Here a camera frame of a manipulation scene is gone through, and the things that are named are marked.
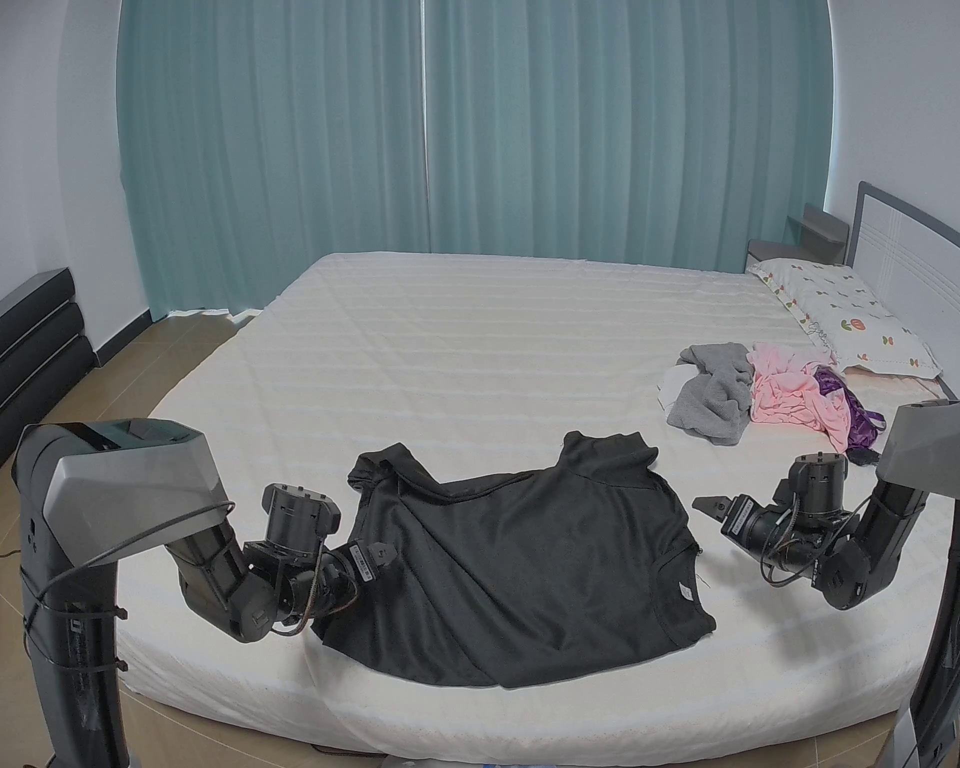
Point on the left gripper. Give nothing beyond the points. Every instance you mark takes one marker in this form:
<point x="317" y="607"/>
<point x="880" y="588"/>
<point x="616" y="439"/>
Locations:
<point x="364" y="562"/>

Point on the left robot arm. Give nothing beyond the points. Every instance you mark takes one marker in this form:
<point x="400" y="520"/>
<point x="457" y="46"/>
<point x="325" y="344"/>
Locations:
<point x="112" y="480"/>

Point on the small black garment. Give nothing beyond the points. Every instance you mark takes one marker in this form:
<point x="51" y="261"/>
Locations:
<point x="861" y="456"/>

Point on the purple garment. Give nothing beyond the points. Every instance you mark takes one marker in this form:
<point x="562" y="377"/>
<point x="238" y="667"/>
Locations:
<point x="855" y="420"/>

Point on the white printed pillow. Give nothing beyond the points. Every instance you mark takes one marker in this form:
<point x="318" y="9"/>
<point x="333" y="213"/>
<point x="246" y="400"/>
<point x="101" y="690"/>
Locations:
<point x="847" y="315"/>

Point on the bed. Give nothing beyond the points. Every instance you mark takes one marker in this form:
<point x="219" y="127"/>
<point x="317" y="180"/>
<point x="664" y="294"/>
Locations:
<point x="487" y="360"/>

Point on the grey bedside table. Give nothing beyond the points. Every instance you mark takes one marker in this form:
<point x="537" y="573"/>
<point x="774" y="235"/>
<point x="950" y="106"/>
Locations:
<point x="814" y="232"/>

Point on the white garment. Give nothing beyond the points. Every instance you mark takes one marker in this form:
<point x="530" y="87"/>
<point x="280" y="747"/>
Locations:
<point x="671" y="390"/>

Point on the pink garment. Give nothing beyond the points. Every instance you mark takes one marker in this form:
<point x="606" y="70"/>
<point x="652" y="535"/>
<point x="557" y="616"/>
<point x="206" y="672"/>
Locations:
<point x="787" y="401"/>

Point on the blue-green curtain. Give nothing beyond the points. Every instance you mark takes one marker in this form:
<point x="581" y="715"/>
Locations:
<point x="622" y="135"/>
<point x="277" y="150"/>

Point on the black chest of drawers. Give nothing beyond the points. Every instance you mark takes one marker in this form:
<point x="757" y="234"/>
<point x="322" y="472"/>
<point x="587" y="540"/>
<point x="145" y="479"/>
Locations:
<point x="37" y="352"/>

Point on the grey garment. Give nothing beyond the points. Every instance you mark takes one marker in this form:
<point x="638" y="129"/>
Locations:
<point x="712" y="405"/>

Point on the black T-shirt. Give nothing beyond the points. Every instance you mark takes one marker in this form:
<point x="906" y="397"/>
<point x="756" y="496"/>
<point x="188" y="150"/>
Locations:
<point x="525" y="570"/>

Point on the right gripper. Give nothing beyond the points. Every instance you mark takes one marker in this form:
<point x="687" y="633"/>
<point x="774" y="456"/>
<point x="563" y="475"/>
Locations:
<point x="757" y="525"/>

